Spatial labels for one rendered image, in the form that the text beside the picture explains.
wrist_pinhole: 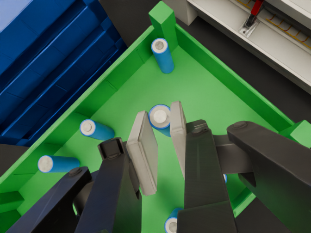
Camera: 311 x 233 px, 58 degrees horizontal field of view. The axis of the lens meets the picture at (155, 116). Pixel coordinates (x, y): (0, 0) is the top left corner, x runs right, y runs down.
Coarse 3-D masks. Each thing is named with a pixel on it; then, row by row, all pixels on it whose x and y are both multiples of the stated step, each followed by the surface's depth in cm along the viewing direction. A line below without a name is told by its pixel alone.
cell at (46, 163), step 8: (40, 160) 29; (48, 160) 29; (56, 160) 30; (64, 160) 31; (72, 160) 33; (40, 168) 29; (48, 168) 29; (56, 168) 30; (64, 168) 31; (72, 168) 33
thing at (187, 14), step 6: (162, 0) 77; (168, 0) 74; (174, 0) 72; (180, 0) 69; (186, 0) 67; (174, 6) 75; (180, 6) 72; (186, 6) 70; (174, 12) 78; (180, 12) 75; (186, 12) 73; (192, 12) 75; (180, 18) 79; (186, 18) 76; (192, 18) 78; (186, 24) 79
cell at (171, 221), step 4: (176, 208) 31; (180, 208) 31; (172, 212) 30; (176, 212) 29; (172, 216) 26; (176, 216) 26; (168, 220) 26; (172, 220) 26; (176, 220) 26; (164, 224) 26; (168, 224) 26; (172, 224) 26; (176, 224) 26; (164, 228) 26; (168, 228) 26; (172, 228) 26; (176, 228) 26; (168, 232) 26; (172, 232) 26
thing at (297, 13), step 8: (272, 0) 46; (280, 0) 44; (288, 0) 43; (296, 0) 43; (304, 0) 42; (280, 8) 47; (288, 8) 44; (296, 8) 43; (304, 8) 42; (296, 16) 45; (304, 16) 43; (304, 24) 46
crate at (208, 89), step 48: (144, 48) 33; (192, 48) 32; (96, 96) 33; (144, 96) 35; (192, 96) 34; (240, 96) 32; (48, 144) 33; (96, 144) 35; (0, 192) 33; (240, 192) 31
